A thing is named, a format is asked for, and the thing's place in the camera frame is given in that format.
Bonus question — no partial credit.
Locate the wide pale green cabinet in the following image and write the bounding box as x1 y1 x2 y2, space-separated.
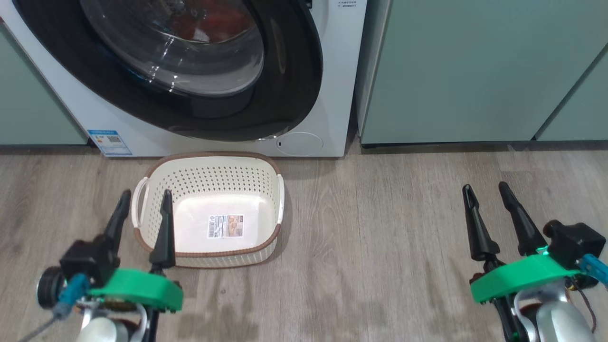
355 0 608 145

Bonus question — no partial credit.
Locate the blue energy label sticker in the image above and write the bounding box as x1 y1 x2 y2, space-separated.
87 129 133 156

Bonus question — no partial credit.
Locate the round white filter cover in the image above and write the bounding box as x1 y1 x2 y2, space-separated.
275 132 324 157

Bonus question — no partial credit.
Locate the thin right arm cable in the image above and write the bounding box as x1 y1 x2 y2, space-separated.
568 275 598 333

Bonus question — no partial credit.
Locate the blue right camera connector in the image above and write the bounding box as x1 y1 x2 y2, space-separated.
579 253 608 288

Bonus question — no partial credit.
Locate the paper label inside basket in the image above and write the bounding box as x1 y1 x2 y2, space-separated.
207 214 244 239

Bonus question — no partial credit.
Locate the cream perforated laundry basket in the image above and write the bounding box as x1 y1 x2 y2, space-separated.
132 151 285 269

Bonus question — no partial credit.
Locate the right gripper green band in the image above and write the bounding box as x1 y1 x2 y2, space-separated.
462 181 582 304

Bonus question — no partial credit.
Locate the narrow pale green cabinet door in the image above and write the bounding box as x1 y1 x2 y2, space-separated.
536 45 608 142

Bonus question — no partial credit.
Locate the grey left camera cable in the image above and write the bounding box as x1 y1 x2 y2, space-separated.
19 311 65 342

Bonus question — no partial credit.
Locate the white front-load washing machine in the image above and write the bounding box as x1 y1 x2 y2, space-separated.
0 0 369 158

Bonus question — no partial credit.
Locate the black round glass washer door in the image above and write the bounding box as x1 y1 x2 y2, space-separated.
12 0 324 142

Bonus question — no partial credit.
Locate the red garment with white stripes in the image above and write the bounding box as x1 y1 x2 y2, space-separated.
171 9 252 41

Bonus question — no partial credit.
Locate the pale green cabinet with rail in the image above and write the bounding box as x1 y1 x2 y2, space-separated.
0 21 88 145

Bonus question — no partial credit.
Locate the blue camera connector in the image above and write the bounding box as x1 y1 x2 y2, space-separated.
53 273 91 319
579 253 608 288

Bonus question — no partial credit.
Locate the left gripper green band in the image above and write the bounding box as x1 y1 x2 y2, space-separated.
88 189 184 313

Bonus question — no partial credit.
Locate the blue left camera connector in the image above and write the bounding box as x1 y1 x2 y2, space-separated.
53 273 91 319

